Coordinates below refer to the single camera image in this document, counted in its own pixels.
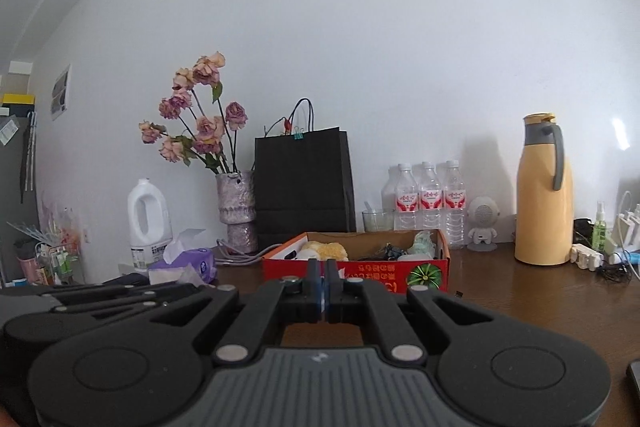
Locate glass cup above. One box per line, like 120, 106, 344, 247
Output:
362, 209, 396, 233

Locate clear water bottle red label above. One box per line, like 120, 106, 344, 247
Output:
395, 163, 419, 230
417, 162, 444, 230
442, 160, 469, 250

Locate yellow thermos jug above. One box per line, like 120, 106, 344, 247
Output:
515, 113, 574, 265

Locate white chargers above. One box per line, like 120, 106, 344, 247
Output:
605, 204, 640, 254

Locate dark flat object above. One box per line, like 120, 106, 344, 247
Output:
102, 273, 151, 288

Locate black paper bag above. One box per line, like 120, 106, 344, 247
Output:
254, 98, 357, 238

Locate green spray bottle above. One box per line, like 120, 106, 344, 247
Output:
591, 202, 607, 253

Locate white power strip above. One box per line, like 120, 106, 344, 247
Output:
571, 243, 606, 270

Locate wall poster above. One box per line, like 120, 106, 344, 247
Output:
51, 64, 72, 122

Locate cluttered small rack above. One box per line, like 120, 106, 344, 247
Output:
35, 207, 83, 285

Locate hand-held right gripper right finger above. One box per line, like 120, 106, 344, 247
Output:
326, 259, 496, 364

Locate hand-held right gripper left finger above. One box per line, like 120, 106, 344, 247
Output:
150, 259, 326, 364

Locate tangled black cable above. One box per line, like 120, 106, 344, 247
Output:
600, 262, 633, 283

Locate black braided cable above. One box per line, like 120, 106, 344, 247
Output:
367, 244, 407, 260

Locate white robot speaker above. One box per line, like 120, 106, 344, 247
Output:
466, 197, 501, 253

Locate purple tissue pack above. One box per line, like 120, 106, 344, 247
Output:
149, 228, 218, 285

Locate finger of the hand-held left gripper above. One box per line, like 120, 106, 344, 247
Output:
45, 283, 201, 303
60, 287, 240, 317

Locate yellow white plush toy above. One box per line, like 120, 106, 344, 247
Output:
295, 241, 349, 262

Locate iridescent green plastic bag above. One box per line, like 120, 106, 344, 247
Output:
407, 231, 437, 257

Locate white detergent bottle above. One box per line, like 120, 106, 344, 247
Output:
127, 178, 174, 271

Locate dried pink roses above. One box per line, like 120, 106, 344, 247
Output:
139, 52, 248, 175

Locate purple speckled vase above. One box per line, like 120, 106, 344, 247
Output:
216, 171, 259, 254

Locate pale purple cable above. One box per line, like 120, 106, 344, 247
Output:
216, 239, 281, 266

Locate red cardboard box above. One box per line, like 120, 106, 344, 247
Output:
261, 229, 451, 295

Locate small black object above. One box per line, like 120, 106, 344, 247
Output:
574, 219, 594, 249

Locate grey cabinet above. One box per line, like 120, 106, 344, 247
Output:
0, 107, 40, 283

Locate pink cup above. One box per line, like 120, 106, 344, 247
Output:
17, 254, 39, 285

